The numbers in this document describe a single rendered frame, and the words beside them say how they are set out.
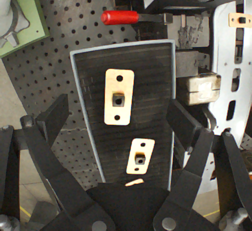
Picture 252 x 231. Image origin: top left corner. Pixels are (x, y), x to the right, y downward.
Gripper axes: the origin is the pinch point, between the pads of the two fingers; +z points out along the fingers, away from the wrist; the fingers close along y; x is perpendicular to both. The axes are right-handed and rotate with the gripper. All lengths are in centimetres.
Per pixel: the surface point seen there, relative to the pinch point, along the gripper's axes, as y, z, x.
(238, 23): 31.3, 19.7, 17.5
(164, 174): 10.3, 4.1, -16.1
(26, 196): -138, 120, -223
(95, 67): -3.3, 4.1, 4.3
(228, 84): 32.5, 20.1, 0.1
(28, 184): -123, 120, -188
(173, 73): 7.3, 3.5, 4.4
